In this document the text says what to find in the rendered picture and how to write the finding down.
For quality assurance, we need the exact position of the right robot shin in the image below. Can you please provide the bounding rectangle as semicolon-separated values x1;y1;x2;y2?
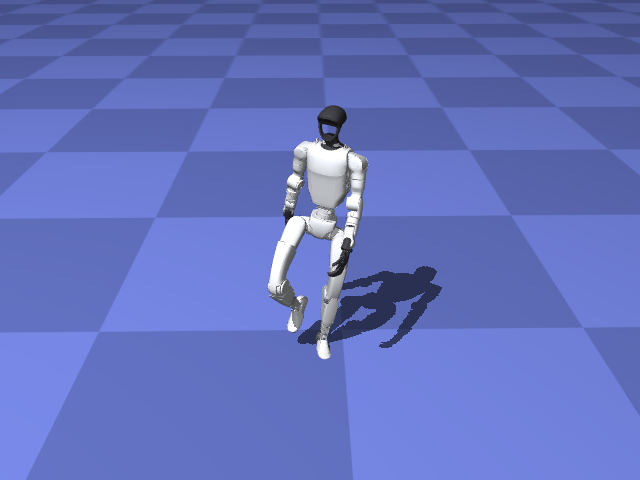
268;282;301;312

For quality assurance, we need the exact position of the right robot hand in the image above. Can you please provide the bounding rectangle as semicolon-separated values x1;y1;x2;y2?
283;209;294;226

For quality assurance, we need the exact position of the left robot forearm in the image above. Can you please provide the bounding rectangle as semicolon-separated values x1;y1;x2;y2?
341;198;363;249

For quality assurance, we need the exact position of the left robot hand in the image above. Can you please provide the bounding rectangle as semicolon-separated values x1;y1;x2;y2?
327;237;353;277

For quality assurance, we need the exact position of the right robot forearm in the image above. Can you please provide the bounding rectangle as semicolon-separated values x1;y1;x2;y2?
283;175;300;214

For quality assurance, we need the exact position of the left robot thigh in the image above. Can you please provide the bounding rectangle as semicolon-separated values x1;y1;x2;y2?
322;226;349;303

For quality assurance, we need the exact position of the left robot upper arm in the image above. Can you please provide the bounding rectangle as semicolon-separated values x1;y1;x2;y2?
346;152;368;211

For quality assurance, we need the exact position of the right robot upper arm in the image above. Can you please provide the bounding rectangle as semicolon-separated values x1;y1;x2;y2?
287;141;313;190

